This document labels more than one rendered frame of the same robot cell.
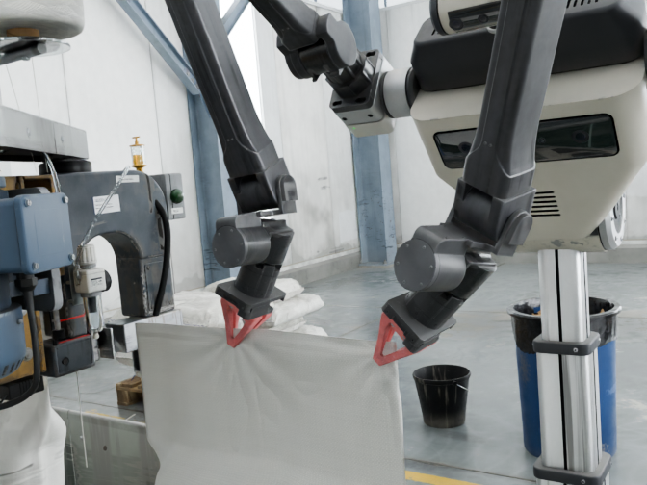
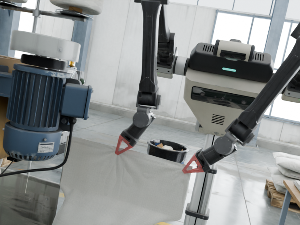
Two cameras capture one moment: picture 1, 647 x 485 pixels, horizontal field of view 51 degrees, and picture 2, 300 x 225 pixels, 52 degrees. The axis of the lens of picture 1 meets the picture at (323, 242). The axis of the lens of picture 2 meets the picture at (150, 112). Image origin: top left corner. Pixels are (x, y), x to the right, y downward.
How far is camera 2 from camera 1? 0.50 m
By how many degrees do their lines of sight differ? 22
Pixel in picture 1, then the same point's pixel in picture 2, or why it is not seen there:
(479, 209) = (241, 130)
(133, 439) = (13, 178)
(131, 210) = not seen: hidden behind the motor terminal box
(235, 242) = (144, 118)
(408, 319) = (206, 160)
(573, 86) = (246, 85)
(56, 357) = not seen: hidden behind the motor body
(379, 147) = (83, 53)
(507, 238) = (247, 141)
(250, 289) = (135, 135)
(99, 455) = not seen: outside the picture
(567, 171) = (233, 111)
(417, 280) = (222, 151)
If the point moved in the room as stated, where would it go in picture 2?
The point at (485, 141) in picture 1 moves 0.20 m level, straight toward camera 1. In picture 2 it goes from (253, 110) to (288, 120)
